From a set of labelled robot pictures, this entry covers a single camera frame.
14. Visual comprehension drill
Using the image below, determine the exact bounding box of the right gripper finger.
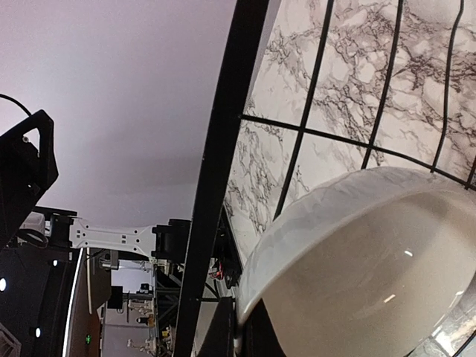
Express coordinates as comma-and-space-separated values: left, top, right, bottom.
197, 297, 236, 357

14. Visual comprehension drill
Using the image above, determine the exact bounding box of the black wire dish rack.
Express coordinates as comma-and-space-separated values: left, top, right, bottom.
173, 0, 476, 357

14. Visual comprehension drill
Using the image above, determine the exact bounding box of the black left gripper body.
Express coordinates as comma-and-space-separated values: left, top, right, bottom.
1, 109, 59, 248

